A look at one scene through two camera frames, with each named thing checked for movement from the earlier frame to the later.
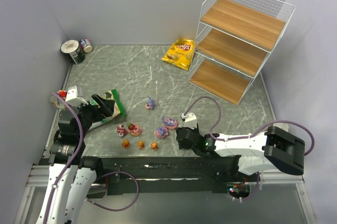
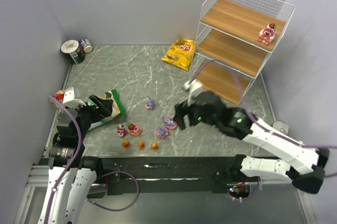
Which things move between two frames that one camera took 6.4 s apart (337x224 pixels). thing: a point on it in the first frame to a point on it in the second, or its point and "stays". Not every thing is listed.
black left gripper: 97,107 stays
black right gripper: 181,136 to 191,111
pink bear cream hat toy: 121,131 stays
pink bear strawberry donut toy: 135,130 stays
